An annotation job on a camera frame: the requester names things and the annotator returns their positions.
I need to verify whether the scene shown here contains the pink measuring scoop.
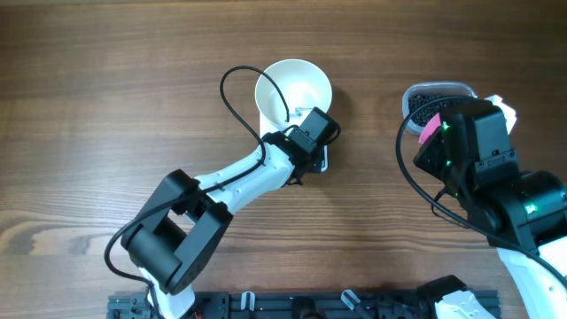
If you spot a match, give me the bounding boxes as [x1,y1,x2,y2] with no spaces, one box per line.
[418,113,441,144]

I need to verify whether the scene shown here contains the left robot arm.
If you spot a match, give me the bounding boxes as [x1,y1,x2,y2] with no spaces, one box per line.
[120,108,341,318]

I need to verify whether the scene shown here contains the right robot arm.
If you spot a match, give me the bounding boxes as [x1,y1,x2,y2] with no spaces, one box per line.
[414,97,566,318]

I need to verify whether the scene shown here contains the white bowl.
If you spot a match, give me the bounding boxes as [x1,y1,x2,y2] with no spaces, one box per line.
[254,59,332,127]

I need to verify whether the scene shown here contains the black beans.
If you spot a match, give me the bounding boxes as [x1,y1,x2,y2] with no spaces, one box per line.
[408,93,457,127]

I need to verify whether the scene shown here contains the clear plastic container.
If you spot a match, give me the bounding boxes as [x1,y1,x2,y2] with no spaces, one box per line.
[401,82,477,136]

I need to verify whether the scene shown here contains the right black cable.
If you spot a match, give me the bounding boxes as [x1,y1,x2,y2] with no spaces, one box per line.
[394,95,567,289]

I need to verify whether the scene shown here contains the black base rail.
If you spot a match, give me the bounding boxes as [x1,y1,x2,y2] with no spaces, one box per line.
[105,274,501,319]

